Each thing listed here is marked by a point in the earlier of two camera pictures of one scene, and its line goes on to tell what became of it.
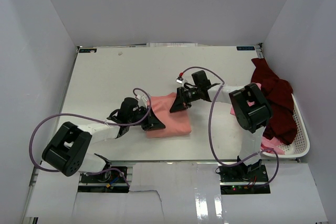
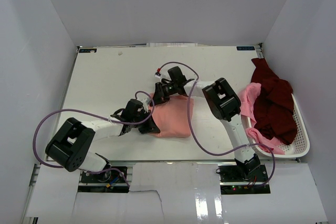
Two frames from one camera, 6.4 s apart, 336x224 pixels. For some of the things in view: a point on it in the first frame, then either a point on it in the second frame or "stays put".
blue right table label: (245, 48) stays put
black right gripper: (181, 102) to (159, 97)
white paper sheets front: (184, 193) stays put
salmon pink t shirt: (176, 123) stays put
